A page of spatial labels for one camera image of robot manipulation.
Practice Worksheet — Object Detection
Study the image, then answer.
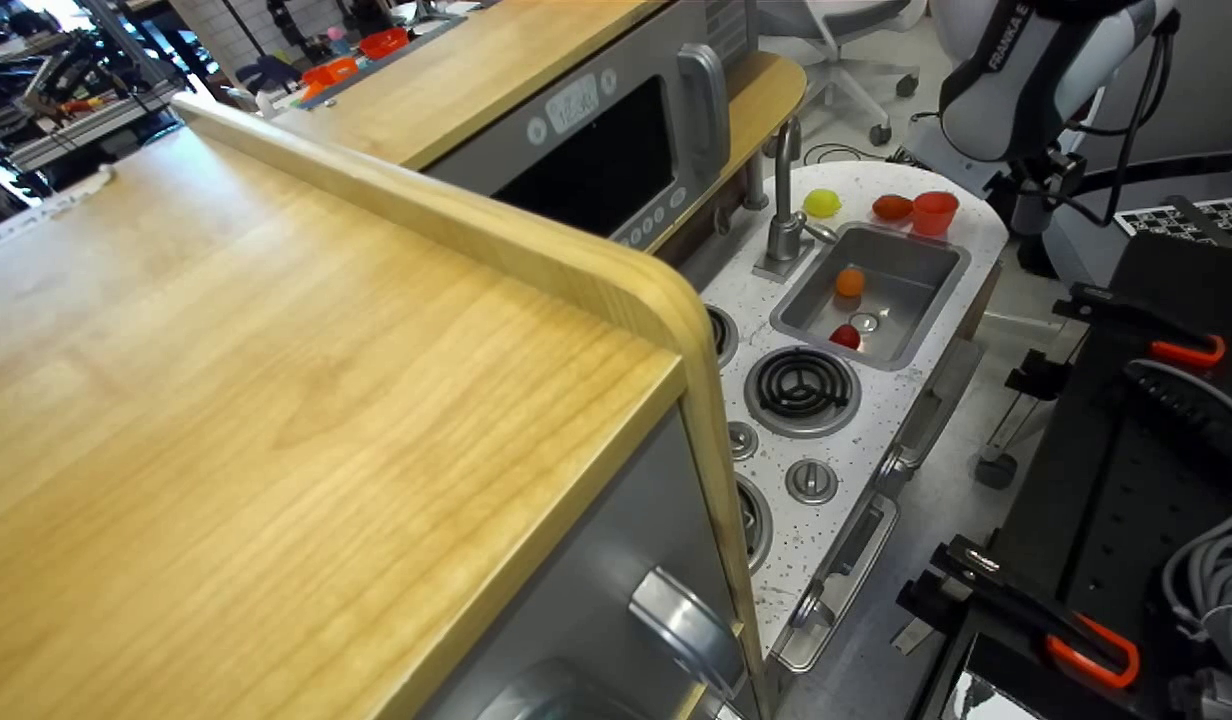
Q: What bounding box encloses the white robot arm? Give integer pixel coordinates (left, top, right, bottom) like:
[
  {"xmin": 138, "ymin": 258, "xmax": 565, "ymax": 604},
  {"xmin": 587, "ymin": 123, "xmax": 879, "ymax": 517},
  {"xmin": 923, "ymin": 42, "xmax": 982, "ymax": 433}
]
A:
[{"xmin": 900, "ymin": 0, "xmax": 1232, "ymax": 283}]

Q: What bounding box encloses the orange cup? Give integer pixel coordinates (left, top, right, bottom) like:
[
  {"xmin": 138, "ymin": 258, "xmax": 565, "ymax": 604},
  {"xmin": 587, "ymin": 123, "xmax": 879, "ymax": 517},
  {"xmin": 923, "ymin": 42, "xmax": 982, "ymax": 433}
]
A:
[{"xmin": 908, "ymin": 192, "xmax": 959, "ymax": 240}]

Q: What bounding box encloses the black stove burner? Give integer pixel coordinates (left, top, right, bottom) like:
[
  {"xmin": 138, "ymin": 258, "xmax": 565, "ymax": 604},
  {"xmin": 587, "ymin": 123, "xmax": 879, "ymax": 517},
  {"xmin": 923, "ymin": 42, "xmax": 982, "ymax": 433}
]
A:
[
  {"xmin": 710, "ymin": 303, "xmax": 735, "ymax": 365},
  {"xmin": 744, "ymin": 346, "xmax": 861, "ymax": 434},
  {"xmin": 735, "ymin": 475, "xmax": 774, "ymax": 570}
]

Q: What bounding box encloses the silver stove knob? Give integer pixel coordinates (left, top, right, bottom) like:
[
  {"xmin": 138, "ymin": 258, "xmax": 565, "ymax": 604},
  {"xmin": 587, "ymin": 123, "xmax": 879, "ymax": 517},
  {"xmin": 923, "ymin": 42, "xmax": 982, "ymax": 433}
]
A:
[
  {"xmin": 785, "ymin": 460, "xmax": 841, "ymax": 504},
  {"xmin": 729, "ymin": 419, "xmax": 761, "ymax": 460}
]

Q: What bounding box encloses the silver toy faucet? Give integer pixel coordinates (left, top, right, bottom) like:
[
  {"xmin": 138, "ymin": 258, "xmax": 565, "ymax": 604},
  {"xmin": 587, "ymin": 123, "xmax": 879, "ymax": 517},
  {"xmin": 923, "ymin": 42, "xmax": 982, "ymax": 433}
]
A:
[{"xmin": 761, "ymin": 121, "xmax": 832, "ymax": 280}]

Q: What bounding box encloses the red toy tomato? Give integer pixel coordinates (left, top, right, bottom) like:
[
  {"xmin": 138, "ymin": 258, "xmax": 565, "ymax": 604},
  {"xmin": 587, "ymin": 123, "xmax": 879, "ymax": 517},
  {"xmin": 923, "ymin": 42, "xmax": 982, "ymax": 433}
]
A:
[{"xmin": 830, "ymin": 325, "xmax": 866, "ymax": 353}]

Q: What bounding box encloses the orange toy fruit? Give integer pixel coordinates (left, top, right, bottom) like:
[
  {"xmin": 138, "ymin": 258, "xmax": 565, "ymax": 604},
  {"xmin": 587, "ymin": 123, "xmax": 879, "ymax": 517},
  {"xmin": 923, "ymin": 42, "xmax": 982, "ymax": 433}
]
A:
[{"xmin": 832, "ymin": 264, "xmax": 868, "ymax": 300}]

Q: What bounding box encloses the yellow toy ball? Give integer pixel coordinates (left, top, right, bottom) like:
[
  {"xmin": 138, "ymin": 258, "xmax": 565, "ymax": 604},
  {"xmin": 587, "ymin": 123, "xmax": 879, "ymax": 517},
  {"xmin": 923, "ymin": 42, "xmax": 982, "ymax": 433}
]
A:
[{"xmin": 805, "ymin": 187, "xmax": 841, "ymax": 221}]

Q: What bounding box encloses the silver toy sink basin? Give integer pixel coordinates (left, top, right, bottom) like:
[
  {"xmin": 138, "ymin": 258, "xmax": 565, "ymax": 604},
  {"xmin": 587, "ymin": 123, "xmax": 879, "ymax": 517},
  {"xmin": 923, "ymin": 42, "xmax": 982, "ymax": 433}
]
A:
[{"xmin": 774, "ymin": 228, "xmax": 968, "ymax": 366}]

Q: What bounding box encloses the orange toy bottle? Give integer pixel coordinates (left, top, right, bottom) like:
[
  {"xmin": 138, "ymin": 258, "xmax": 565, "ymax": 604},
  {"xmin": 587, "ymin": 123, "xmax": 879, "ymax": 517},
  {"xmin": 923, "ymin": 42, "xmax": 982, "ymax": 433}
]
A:
[{"xmin": 872, "ymin": 192, "xmax": 914, "ymax": 223}]

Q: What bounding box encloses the wooden toy kitchen top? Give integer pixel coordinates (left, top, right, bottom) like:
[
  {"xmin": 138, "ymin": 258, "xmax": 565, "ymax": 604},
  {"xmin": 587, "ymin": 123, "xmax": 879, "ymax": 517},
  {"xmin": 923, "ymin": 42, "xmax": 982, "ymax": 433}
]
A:
[{"xmin": 0, "ymin": 99, "xmax": 765, "ymax": 720}]

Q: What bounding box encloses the orange handled clamp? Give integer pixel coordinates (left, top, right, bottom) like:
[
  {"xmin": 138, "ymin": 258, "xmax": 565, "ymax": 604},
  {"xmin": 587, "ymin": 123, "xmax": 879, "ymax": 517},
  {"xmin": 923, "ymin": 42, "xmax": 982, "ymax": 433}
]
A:
[{"xmin": 1045, "ymin": 614, "xmax": 1144, "ymax": 690}]

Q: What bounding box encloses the coiled grey cable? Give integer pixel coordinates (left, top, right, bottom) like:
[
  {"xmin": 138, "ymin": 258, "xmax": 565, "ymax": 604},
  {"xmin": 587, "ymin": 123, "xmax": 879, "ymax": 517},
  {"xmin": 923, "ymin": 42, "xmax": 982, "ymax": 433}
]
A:
[{"xmin": 1156, "ymin": 491, "xmax": 1232, "ymax": 694}]

